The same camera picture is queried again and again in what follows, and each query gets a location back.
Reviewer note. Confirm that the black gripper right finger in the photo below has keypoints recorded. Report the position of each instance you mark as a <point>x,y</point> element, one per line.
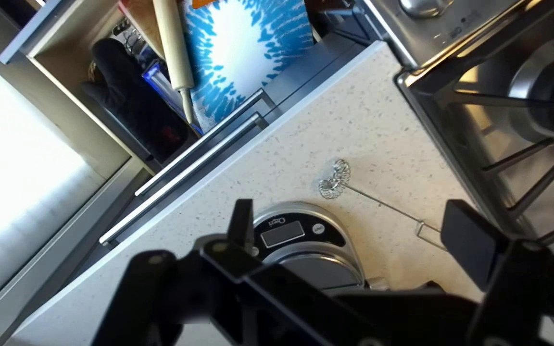
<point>476,242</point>

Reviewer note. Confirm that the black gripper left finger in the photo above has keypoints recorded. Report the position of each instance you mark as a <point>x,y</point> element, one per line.
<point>242,223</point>

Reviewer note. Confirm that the dark grey drawer front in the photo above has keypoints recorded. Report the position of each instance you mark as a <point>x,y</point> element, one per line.
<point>201,144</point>
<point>182,181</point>

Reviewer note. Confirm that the black item in drawer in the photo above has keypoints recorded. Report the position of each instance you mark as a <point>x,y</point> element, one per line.
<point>130,96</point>

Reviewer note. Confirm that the blue and white box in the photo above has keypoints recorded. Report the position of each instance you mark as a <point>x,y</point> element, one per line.
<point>245,50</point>

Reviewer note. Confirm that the wooden rolling pin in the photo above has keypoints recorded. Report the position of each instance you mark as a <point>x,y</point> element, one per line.
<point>174,44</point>

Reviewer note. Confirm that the stainless steel gas range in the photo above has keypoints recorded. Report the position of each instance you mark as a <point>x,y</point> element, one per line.
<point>457,25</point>

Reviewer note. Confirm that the open wooden drawer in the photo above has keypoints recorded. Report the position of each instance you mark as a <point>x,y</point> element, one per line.
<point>67,69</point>

